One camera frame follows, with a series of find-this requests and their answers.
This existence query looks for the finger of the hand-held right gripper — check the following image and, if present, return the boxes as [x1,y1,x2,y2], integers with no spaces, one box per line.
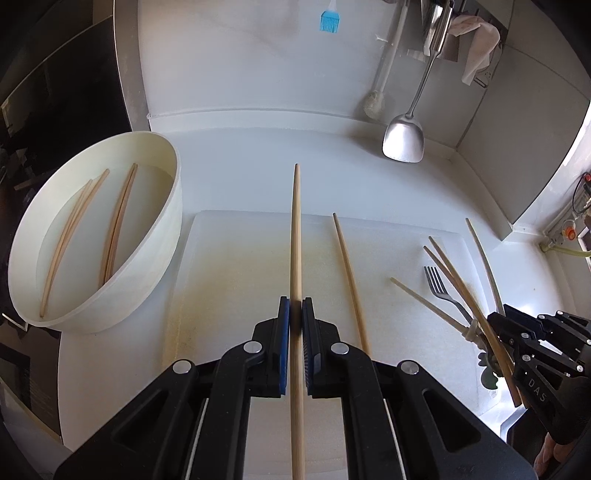
[502,304,591,366]
[486,312,579,435]

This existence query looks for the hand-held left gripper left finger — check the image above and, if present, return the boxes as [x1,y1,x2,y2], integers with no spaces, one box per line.
[53,296,291,480]

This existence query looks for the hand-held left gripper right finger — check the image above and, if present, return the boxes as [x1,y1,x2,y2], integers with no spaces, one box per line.
[301,296,539,480]

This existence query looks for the wooden chopstick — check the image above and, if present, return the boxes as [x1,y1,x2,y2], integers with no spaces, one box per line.
[423,246,528,409]
[39,169,112,318]
[288,163,306,480]
[428,236,523,408]
[44,180,94,298]
[102,165,136,284]
[391,277,472,334]
[465,218,505,317]
[104,163,138,283]
[332,213,371,357]

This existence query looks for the white round bowl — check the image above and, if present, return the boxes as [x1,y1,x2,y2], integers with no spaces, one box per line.
[7,130,184,334]

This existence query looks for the person's right hand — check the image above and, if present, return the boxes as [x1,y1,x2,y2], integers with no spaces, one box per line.
[536,431,575,472]

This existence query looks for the small green white utensil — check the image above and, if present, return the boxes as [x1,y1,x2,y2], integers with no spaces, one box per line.
[463,323,502,394]

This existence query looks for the white cutting board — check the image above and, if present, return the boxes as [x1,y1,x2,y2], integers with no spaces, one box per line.
[161,210,504,480]

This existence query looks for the metal fork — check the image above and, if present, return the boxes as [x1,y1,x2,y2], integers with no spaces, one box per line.
[424,266,476,324]

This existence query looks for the metal spatula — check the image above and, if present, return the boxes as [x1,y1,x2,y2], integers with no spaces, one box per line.
[381,18,453,163]

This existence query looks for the white dish brush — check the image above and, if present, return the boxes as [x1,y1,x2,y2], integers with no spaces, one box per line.
[361,0,409,116]

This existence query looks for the pale hanging cloth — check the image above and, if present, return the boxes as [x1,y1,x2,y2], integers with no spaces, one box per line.
[450,14,502,86]

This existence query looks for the dark kitchen appliance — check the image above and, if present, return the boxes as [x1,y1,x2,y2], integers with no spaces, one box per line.
[0,0,132,444]

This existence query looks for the yellow gas hose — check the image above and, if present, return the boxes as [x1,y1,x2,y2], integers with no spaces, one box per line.
[541,242,591,259]

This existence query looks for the steel wall rack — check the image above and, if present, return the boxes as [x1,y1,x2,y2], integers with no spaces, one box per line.
[406,0,492,88]

